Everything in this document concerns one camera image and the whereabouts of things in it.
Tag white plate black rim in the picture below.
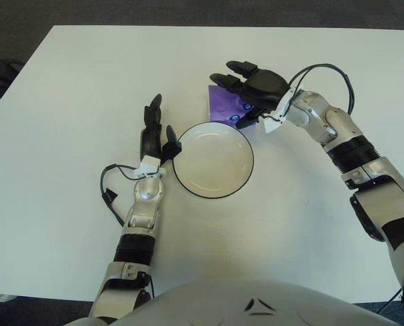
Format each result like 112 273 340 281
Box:
172 122 255 200

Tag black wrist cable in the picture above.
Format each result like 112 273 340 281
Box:
288 63 355 115
100 164 145 228

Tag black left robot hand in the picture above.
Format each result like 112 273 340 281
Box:
139 94 183 164

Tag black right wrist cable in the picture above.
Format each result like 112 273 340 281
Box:
288 63 355 115

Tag thin black hanging cable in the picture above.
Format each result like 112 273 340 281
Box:
378 285 404 313

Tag grey robot torso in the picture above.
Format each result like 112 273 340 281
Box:
65 280 404 326

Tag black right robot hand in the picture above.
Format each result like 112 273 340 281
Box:
210 60 291 130

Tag purple tissue paper pack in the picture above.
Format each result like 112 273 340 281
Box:
207 84 257 129

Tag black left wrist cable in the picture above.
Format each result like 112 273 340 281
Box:
100 164 145 228

